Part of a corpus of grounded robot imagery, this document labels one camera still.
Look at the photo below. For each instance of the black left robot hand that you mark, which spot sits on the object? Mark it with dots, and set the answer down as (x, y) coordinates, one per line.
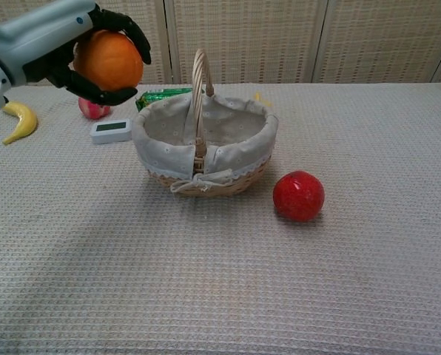
(91, 90)

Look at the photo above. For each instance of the orange fruit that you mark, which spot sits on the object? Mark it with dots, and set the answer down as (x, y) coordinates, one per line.
(109, 61)

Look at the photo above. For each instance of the wicker basket with cloth liner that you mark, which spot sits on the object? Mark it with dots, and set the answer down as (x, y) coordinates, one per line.
(205, 148)

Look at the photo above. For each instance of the beige waffle tablecloth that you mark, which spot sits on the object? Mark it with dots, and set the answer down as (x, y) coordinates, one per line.
(220, 259)

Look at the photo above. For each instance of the pink peach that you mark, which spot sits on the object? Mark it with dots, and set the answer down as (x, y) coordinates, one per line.
(94, 110)

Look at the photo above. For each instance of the white digital timer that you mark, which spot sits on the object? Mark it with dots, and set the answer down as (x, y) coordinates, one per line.
(111, 132)

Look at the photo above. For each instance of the green snack packet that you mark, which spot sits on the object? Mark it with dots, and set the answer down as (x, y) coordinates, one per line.
(157, 97)

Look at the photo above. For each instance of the yellow banana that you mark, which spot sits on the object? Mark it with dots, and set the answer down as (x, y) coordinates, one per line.
(22, 122)

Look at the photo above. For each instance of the small yellow object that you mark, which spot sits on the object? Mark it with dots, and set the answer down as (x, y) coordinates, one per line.
(260, 98)

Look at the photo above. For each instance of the woven folding screen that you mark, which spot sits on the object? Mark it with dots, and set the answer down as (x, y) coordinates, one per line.
(279, 40)

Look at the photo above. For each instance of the red apple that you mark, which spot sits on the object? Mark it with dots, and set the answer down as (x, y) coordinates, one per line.
(298, 196)

